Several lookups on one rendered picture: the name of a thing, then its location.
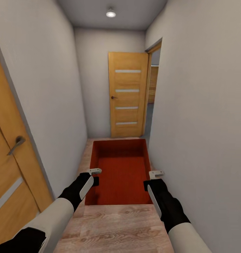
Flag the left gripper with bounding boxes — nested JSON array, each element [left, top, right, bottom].
[[92, 177, 99, 187]]

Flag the storage box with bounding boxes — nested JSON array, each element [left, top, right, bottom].
[[85, 139, 153, 205]]

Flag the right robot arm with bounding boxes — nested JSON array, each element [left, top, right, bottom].
[[143, 170, 212, 253]]

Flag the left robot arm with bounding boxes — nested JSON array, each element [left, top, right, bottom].
[[0, 168, 102, 253]]

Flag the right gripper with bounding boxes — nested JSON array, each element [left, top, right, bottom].
[[143, 180, 150, 192]]

